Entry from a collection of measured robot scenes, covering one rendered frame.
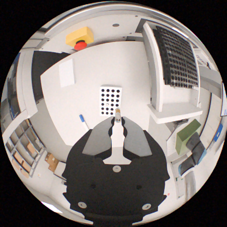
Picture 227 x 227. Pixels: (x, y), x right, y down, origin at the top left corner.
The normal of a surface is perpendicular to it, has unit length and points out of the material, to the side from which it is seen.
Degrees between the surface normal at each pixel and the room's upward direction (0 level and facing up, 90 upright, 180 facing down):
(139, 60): 0
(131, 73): 0
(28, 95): 90
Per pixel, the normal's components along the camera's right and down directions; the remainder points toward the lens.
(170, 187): -0.19, -0.87
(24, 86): 0.99, -0.10
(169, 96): -0.05, 0.47
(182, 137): -0.51, -0.77
